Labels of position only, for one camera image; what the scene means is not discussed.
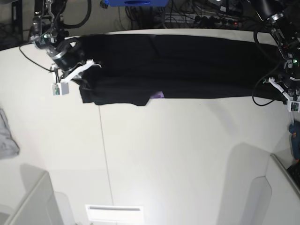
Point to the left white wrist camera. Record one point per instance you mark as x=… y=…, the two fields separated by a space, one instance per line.
x=293 y=106

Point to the blue glue gun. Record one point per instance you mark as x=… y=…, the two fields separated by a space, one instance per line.
x=294 y=130

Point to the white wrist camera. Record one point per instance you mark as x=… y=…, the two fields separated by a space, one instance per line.
x=293 y=106
x=59 y=89

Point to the grey cloth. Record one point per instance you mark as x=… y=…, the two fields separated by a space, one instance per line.
x=8 y=146

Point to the black T-shirt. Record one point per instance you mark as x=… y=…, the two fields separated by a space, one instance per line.
x=132 y=68

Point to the black keyboard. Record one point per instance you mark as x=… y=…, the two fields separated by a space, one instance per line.
x=294 y=171

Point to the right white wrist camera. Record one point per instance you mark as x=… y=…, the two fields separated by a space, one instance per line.
x=59 y=89

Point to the blue box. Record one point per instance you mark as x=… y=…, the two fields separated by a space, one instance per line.
x=136 y=3

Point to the white tray front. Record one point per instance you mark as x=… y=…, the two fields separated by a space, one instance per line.
x=115 y=214

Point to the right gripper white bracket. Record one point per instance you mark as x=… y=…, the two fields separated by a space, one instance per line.
x=69 y=61

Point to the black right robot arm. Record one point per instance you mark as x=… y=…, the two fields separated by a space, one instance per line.
x=50 y=33

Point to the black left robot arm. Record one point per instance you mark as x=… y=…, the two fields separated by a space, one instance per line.
x=288 y=44

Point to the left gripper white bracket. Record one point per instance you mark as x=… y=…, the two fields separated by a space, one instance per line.
x=289 y=87

